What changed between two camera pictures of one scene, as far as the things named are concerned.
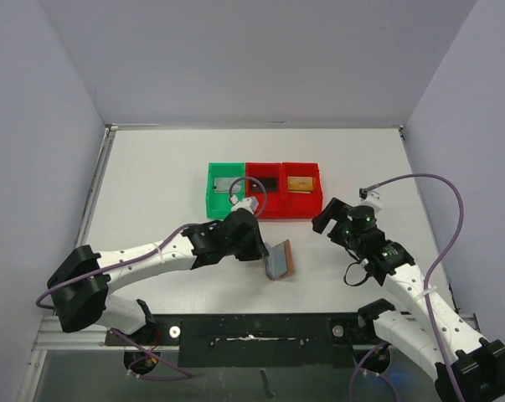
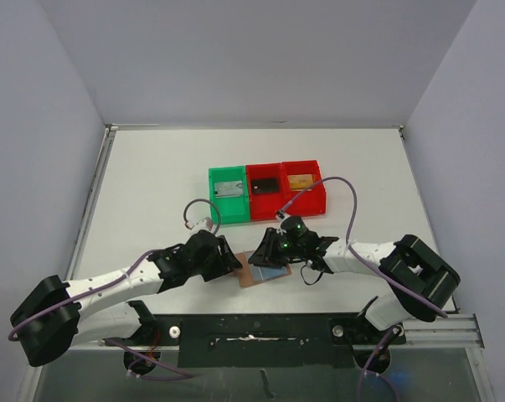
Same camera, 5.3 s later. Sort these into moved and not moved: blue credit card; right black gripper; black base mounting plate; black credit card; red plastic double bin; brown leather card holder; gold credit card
Moved: right black gripper; brown leather card holder; blue credit card
Not moved: gold credit card; black credit card; black base mounting plate; red plastic double bin
